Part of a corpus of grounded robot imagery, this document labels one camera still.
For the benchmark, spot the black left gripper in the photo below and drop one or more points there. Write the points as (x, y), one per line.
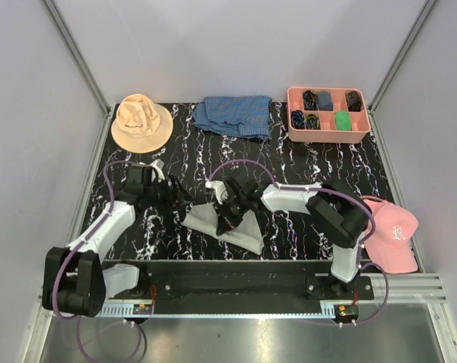
(175, 198)

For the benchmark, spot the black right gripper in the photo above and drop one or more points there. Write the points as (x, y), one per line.
(225, 221)

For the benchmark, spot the grey cloth napkin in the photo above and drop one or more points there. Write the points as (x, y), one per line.
(247, 235)

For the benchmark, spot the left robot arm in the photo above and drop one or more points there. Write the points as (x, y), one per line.
(74, 282)

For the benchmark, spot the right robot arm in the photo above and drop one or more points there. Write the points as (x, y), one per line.
(341, 215)

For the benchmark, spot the orange bucket hat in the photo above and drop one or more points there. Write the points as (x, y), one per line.
(141, 126)

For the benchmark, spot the blue checkered cloth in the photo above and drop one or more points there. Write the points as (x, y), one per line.
(239, 117)

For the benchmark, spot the blue dotted rolled sock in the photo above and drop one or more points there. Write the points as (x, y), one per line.
(298, 119)

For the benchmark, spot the yellow patterned rolled sock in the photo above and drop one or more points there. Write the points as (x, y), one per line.
(312, 122)

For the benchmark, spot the pink compartment tray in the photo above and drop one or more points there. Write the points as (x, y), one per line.
(328, 132)

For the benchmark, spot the black patterned sock top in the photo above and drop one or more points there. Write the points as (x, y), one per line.
(310, 100)

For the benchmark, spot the green rolled sock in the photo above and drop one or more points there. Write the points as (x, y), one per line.
(343, 121)

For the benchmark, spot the blue grey rolled sock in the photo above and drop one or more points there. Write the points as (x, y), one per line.
(324, 101)

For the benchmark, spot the pink baseball cap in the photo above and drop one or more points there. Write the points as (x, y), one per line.
(390, 245)

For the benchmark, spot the dark brown rolled sock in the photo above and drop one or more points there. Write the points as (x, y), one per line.
(354, 101)

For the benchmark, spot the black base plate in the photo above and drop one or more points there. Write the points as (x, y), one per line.
(304, 278)

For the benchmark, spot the aluminium front rail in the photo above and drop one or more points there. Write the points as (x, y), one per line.
(262, 305)

